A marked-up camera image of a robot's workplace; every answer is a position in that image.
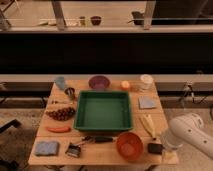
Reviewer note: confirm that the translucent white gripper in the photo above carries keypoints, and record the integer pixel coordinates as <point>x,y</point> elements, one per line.
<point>169,157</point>

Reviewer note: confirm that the black eraser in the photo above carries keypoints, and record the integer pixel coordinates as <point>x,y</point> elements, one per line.
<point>155,148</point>

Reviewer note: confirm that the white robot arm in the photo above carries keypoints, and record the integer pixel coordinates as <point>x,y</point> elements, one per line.
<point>187,128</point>

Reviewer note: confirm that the green plastic tray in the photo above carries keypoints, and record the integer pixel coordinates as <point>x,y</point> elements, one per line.
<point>103,111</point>

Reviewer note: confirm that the red plastic bowl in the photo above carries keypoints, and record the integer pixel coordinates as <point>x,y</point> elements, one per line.
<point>129,146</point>

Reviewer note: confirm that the orange fruit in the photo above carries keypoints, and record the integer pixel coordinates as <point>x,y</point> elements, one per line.
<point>125,85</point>

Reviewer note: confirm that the wooden table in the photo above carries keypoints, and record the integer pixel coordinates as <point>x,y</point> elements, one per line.
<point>103,154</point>

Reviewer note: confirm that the purple bowl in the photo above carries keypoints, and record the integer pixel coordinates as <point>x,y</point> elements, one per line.
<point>99,82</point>

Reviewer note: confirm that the bunch of dark grapes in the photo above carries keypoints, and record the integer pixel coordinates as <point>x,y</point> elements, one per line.
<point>62,114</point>

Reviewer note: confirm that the small metal cup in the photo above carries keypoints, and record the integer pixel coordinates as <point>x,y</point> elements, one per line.
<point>70,92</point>

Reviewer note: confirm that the orange carrot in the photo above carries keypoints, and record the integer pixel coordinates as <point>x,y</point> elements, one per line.
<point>59,129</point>

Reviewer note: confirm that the blue folded cloth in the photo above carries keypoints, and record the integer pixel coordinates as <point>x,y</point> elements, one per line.
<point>44,148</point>

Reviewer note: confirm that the light blue cup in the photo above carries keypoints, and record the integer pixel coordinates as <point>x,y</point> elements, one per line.
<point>60,83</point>

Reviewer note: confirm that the black pot on shelf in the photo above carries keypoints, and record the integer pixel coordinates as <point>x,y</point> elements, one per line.
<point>138,17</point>

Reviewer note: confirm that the dark bowl on shelf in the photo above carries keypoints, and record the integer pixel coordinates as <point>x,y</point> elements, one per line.
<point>96,20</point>

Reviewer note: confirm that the small jar on shelf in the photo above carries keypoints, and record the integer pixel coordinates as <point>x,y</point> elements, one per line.
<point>82,20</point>

